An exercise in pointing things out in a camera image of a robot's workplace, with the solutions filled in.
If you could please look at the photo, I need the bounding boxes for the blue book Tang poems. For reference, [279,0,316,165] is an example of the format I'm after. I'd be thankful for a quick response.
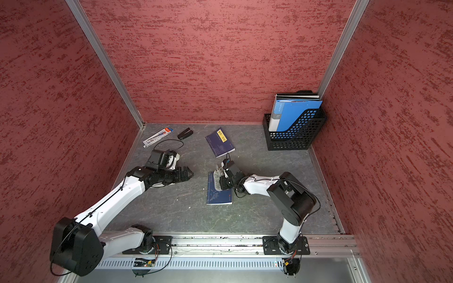
[205,127,235,158]

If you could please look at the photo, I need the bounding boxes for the blue folder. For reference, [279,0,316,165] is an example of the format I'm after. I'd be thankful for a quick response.
[268,99,322,132]

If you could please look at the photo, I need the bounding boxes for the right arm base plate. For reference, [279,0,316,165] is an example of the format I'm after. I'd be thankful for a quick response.
[262,236,310,255]

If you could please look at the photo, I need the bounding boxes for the white red pen package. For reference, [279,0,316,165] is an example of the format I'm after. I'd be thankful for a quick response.
[142,127,173,148]

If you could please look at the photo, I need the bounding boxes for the black stapler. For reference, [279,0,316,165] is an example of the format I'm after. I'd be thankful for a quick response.
[177,127,193,140]

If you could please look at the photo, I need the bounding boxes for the blue book Zhuangzi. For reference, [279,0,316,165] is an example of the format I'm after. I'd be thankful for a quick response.
[206,172,232,205]

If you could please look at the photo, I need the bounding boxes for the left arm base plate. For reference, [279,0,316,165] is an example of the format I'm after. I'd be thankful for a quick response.
[122,236,173,256]

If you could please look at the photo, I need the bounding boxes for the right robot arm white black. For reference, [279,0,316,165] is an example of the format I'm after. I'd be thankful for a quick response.
[213,159,319,255]

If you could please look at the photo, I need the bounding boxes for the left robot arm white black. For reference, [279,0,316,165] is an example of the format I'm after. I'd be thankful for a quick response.
[50,150,193,277]

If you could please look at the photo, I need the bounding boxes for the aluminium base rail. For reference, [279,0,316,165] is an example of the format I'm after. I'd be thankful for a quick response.
[69,233,370,283]

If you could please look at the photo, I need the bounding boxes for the grey knitted cloth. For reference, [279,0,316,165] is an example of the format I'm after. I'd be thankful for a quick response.
[213,165,225,192]

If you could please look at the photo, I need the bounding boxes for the dark folders behind blue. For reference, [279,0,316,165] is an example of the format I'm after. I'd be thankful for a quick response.
[276,90,320,100]

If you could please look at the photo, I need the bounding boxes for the black mesh file holder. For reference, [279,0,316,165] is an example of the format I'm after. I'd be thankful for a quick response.
[263,108,327,151]

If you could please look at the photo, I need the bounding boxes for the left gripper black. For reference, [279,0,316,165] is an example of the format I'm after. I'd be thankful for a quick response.
[158,166,194,184]

